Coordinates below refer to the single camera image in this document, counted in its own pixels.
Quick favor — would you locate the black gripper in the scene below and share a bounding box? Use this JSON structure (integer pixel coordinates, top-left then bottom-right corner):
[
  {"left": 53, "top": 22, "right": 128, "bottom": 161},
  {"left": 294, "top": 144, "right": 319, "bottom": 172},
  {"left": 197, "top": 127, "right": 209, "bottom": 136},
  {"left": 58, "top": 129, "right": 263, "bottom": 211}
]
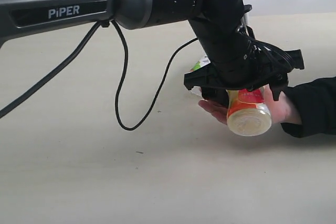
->
[{"left": 183, "top": 50, "right": 305, "bottom": 109}]

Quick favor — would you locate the yellow juice bottle red cap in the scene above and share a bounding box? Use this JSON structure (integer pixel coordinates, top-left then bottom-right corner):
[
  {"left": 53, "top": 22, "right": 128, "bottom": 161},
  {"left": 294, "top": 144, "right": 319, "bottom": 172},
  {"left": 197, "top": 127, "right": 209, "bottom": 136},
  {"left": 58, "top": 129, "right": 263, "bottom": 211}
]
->
[{"left": 226, "top": 88, "right": 272, "bottom": 137}]

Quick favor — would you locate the white patterned label clear bottle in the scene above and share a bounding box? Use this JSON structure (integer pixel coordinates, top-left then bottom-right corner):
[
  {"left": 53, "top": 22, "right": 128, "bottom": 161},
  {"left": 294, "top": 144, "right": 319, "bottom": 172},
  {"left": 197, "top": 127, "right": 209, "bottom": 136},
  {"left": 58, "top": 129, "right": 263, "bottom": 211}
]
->
[{"left": 190, "top": 55, "right": 210, "bottom": 97}]

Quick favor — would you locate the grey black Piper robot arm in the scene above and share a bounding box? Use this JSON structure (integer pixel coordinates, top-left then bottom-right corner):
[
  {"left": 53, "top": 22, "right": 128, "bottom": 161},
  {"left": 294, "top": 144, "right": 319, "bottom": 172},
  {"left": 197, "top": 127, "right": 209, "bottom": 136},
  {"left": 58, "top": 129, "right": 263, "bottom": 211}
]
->
[{"left": 1, "top": 0, "right": 304, "bottom": 103}]

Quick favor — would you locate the person's open bare hand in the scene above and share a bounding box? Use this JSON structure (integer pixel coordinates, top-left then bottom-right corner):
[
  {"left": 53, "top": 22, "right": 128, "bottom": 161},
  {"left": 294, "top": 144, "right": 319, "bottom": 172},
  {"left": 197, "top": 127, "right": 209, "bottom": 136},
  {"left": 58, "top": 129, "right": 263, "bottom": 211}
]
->
[{"left": 198, "top": 85, "right": 302, "bottom": 126}]

